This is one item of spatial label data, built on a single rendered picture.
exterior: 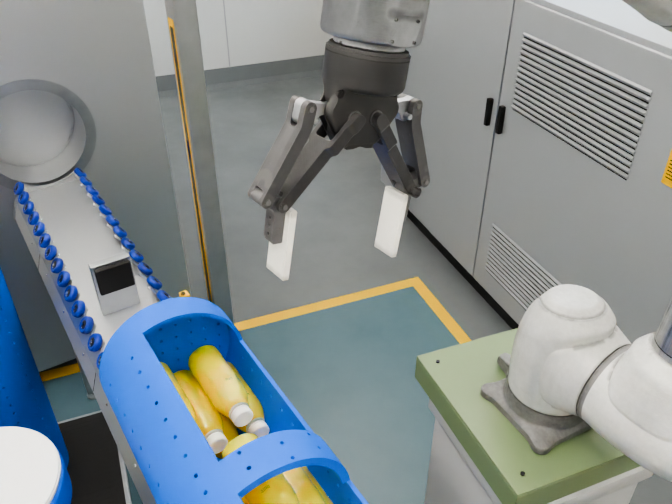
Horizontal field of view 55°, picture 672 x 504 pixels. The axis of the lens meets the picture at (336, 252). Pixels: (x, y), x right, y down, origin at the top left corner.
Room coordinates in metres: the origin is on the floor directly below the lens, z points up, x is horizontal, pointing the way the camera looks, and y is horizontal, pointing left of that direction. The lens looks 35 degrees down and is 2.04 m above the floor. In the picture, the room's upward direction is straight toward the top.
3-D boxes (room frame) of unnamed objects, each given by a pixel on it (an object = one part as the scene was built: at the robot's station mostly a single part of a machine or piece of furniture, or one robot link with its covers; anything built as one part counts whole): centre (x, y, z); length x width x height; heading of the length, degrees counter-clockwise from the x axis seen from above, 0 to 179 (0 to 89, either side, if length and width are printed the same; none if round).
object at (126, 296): (1.33, 0.57, 1.00); 0.10 x 0.04 x 0.15; 123
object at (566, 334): (0.87, -0.42, 1.23); 0.18 x 0.16 x 0.22; 35
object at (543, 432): (0.89, -0.40, 1.09); 0.22 x 0.18 x 0.06; 28
